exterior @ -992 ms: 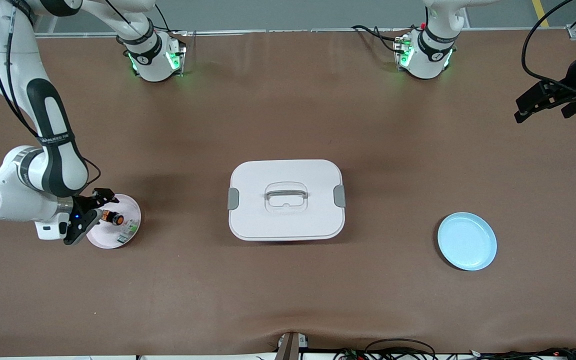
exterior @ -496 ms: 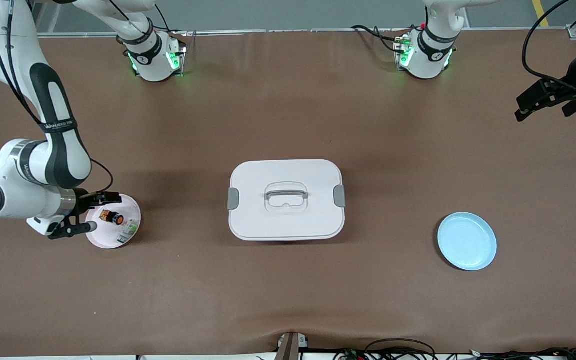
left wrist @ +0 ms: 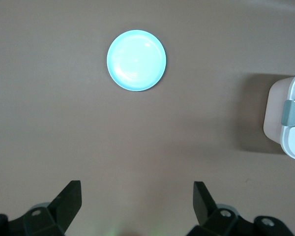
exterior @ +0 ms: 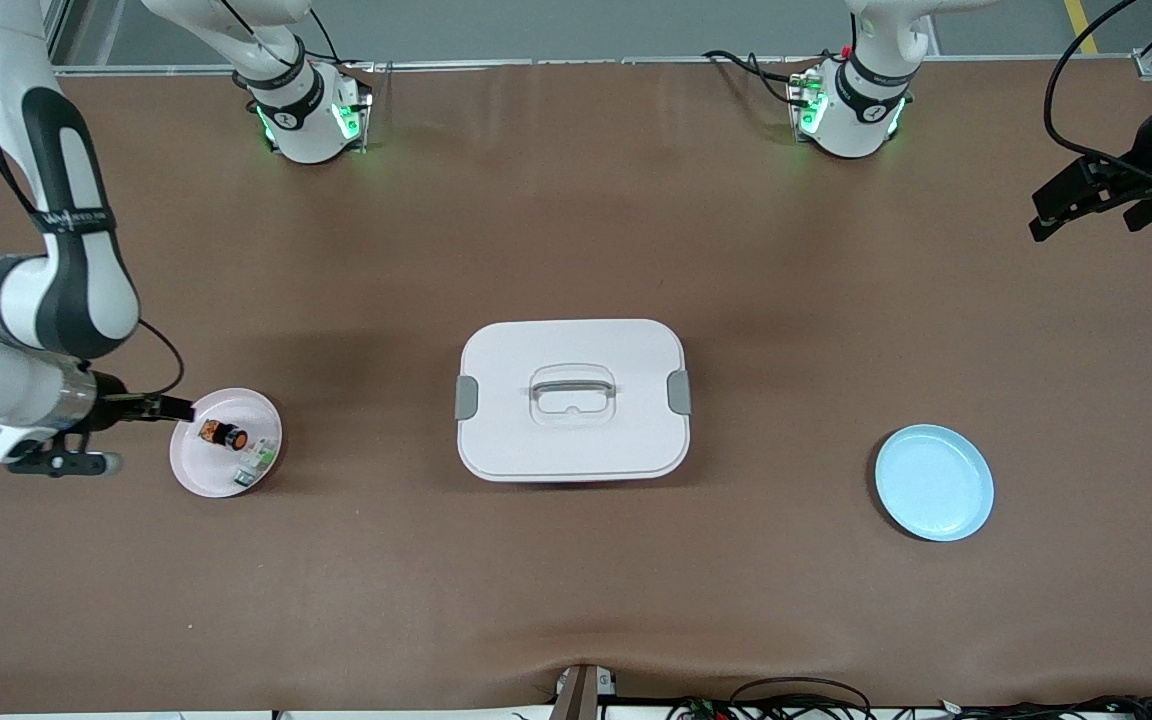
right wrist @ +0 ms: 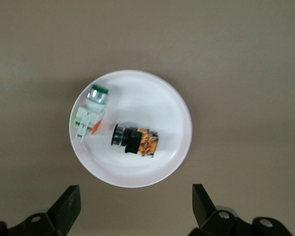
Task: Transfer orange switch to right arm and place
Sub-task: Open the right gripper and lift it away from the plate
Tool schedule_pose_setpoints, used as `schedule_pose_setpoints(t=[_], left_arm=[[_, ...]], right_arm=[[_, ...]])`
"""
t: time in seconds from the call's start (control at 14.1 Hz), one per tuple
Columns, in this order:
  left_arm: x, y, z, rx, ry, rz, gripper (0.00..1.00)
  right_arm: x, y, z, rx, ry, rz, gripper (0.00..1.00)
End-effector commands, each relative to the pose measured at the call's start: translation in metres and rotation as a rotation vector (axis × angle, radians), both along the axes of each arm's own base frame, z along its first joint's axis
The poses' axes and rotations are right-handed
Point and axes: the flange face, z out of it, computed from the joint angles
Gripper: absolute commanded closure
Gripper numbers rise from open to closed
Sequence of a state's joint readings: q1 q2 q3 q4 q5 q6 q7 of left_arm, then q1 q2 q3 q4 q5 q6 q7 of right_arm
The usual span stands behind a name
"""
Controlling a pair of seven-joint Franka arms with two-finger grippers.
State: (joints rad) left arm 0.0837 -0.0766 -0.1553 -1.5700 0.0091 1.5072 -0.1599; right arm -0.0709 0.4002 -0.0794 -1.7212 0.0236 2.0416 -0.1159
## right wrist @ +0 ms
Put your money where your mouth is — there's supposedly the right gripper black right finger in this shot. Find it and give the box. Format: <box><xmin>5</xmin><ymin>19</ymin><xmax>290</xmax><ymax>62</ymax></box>
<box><xmin>189</xmin><ymin>183</ymin><xmax>252</xmax><ymax>236</ymax></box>

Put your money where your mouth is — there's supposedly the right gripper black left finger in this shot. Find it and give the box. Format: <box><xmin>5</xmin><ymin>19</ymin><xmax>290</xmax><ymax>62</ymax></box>
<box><xmin>6</xmin><ymin>184</ymin><xmax>82</xmax><ymax>236</ymax></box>

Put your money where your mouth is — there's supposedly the orange push-button switch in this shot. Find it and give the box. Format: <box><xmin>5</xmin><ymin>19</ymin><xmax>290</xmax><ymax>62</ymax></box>
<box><xmin>110</xmin><ymin>123</ymin><xmax>159</xmax><ymax>158</ymax></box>

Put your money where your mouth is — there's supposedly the pink round plate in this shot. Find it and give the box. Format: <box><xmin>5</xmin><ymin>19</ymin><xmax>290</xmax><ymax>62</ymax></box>
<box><xmin>69</xmin><ymin>70</ymin><xmax>193</xmax><ymax>189</ymax></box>

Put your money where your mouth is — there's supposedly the brown table cover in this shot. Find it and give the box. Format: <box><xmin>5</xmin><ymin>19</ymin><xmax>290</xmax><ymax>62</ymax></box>
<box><xmin>0</xmin><ymin>0</ymin><xmax>295</xmax><ymax>236</ymax></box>

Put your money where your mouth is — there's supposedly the green push-button switch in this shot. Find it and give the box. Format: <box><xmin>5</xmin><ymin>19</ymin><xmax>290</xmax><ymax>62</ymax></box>
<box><xmin>73</xmin><ymin>84</ymin><xmax>110</xmax><ymax>143</ymax></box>

